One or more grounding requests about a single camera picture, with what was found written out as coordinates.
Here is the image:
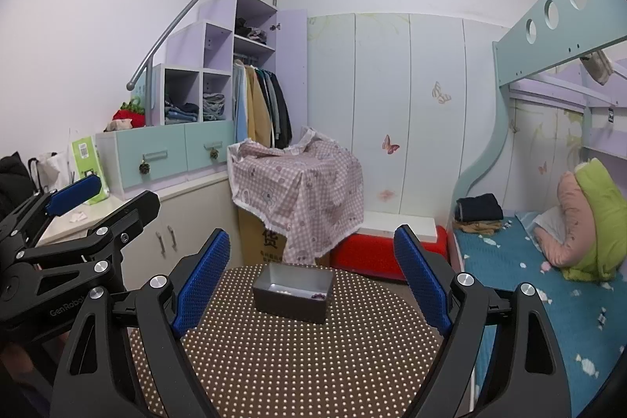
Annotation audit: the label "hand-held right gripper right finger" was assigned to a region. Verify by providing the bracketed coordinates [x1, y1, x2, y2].
[393, 224, 574, 418]

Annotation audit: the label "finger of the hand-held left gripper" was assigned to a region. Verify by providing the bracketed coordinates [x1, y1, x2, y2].
[14, 190, 162, 292]
[0, 173, 106, 255]

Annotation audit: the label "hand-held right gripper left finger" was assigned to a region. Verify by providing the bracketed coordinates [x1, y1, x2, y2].
[49, 228, 231, 418]

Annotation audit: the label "grey storage box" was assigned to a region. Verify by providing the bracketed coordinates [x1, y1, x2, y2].
[252, 262, 335, 325]

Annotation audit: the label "person's left hand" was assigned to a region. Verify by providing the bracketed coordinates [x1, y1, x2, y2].
[0, 344, 36, 380]

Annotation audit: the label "white bag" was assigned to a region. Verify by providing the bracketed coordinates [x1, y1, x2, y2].
[28, 152, 75, 194]

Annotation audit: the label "green packet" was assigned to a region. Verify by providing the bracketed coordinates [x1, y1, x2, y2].
[72, 136, 110, 206]

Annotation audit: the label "teal drawer cabinet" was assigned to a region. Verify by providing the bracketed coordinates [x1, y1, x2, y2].
[97, 127, 188, 194]

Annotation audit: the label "red storage box white lid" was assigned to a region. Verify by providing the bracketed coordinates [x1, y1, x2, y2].
[329, 211, 449, 284]

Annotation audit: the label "cream cabinet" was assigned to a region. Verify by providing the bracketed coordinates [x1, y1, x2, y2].
[36, 170, 246, 296]

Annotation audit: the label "black jacket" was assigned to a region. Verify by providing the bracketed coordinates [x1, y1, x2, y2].
[0, 154, 36, 224]

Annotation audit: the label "cardboard box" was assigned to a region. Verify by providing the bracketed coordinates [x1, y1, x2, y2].
[238, 203, 330, 267]

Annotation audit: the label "tan folded stockings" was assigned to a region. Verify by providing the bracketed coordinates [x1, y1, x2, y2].
[458, 219, 513, 234]

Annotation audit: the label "dark folded clothes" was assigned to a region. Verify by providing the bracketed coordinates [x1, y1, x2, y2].
[455, 194, 504, 223]

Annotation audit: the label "blue printed bed sheet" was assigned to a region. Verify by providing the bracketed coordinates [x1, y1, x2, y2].
[453, 210, 627, 418]

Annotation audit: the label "teal drawer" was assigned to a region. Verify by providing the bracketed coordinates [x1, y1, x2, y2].
[185, 120, 235, 177]

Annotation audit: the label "red plush toy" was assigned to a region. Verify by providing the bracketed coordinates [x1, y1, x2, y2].
[112, 97, 147, 131]

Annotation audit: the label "folded blue jeans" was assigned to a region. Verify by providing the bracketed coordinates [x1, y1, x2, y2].
[164, 93, 199, 124]
[203, 92, 227, 121]

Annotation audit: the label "pink checked cloth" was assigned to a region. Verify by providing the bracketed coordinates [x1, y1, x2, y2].
[228, 127, 366, 264]

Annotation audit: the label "brown dotted tablecloth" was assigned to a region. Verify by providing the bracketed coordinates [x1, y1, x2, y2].
[125, 265, 444, 418]

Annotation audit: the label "white pillow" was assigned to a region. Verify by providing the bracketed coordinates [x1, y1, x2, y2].
[531, 206, 565, 248]

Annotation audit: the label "white wardrobe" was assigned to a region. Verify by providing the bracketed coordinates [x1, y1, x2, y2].
[306, 11, 511, 224]

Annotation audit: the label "hanging clothes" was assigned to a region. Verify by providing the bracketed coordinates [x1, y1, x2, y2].
[232, 60, 294, 150]

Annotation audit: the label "white brown butterfly sticker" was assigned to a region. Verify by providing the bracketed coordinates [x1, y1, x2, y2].
[431, 81, 452, 106]

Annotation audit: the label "purple stair shelf unit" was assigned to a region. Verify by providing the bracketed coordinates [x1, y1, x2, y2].
[130, 0, 309, 141]

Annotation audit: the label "green blanket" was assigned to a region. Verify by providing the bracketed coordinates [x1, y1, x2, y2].
[563, 158, 627, 282]

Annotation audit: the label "dark clothes pile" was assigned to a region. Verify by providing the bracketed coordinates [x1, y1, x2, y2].
[234, 17, 268, 46]

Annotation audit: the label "grey metal handrail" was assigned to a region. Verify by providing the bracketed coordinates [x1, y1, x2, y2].
[126, 0, 284, 91]

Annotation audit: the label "grey hanging cloth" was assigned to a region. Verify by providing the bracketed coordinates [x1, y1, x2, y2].
[580, 50, 614, 87]

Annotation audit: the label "teal bunk bed frame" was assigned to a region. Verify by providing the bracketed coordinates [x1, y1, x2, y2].
[448, 0, 627, 418]

